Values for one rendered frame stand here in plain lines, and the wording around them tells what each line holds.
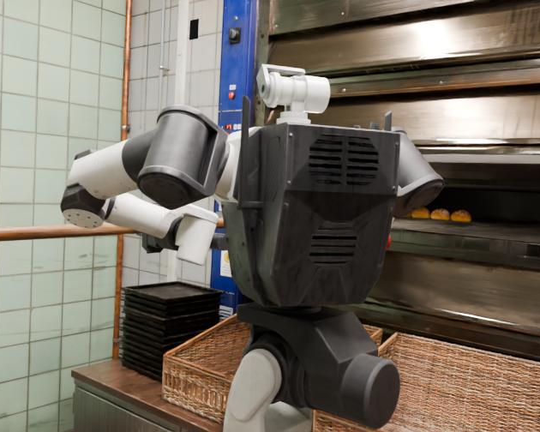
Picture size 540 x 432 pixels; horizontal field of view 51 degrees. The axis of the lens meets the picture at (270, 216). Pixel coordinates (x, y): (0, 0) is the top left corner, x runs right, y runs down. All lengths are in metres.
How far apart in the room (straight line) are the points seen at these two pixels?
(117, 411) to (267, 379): 1.18
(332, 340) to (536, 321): 0.92
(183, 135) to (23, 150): 1.76
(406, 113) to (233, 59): 0.79
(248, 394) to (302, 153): 0.45
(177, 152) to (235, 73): 1.47
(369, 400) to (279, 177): 0.38
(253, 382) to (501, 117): 1.14
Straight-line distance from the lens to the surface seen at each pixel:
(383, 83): 2.01
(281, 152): 0.86
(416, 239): 1.91
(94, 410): 2.26
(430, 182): 1.10
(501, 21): 1.90
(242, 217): 0.95
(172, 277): 2.63
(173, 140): 0.95
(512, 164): 1.65
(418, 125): 1.92
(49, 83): 2.74
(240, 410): 1.08
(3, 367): 2.77
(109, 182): 1.06
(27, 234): 1.30
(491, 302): 1.83
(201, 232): 1.26
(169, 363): 1.96
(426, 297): 1.90
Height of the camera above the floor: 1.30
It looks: 3 degrees down
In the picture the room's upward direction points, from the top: 3 degrees clockwise
